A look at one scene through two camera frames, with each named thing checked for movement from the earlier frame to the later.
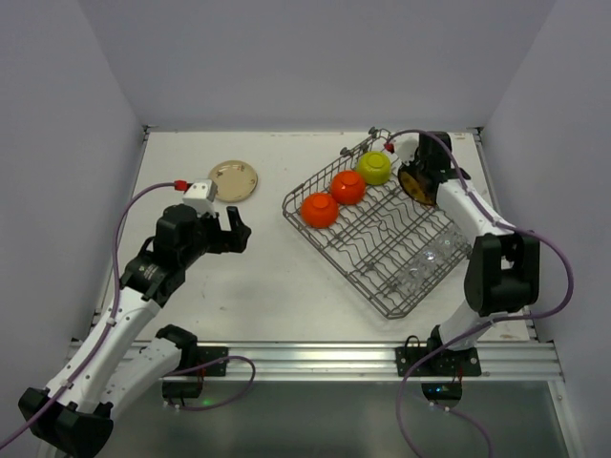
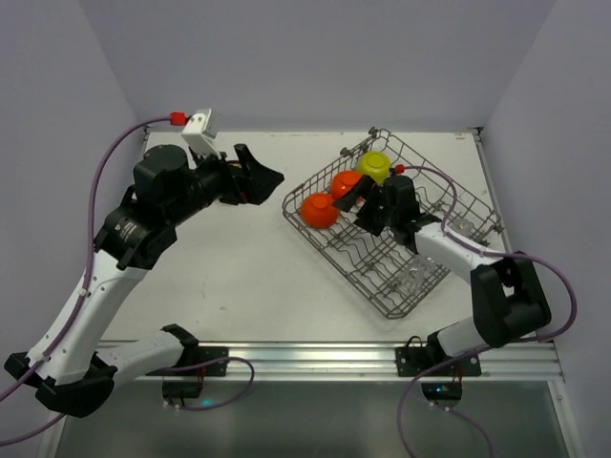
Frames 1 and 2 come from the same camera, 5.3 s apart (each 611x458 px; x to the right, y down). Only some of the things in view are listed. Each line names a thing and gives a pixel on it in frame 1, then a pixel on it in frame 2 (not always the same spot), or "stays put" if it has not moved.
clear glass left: (410, 281) stays put
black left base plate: (204, 355) stays put
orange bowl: (320, 210) stays put
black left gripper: (221, 237) to (234, 180)
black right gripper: (427, 168) to (372, 210)
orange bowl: (348, 187) stays put
